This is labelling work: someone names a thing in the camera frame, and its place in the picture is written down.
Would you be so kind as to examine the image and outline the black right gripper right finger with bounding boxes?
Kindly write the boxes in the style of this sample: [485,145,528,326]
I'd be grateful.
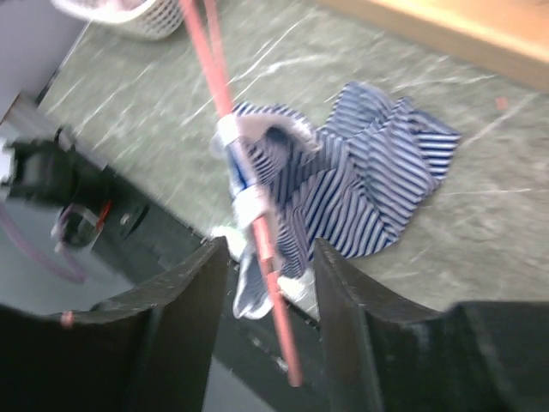
[313,239,548,411]

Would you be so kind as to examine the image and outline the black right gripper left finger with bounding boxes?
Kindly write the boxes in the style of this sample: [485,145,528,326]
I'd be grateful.
[1,238,229,411]

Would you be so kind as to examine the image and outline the pink hanger of blue top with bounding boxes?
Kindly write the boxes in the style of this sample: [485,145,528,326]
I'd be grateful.
[179,1,303,387]

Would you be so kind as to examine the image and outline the white perforated laundry basket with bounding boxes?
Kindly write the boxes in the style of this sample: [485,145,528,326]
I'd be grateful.
[51,0,183,40]

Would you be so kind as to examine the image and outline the blue white striped tank top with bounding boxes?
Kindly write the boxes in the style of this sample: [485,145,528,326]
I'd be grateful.
[209,81,462,321]

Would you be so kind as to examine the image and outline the small wooden clothes rack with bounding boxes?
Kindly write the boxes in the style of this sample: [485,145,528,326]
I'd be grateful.
[320,0,548,92]

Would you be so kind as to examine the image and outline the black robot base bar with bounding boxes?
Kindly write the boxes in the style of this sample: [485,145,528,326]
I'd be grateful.
[71,150,329,411]

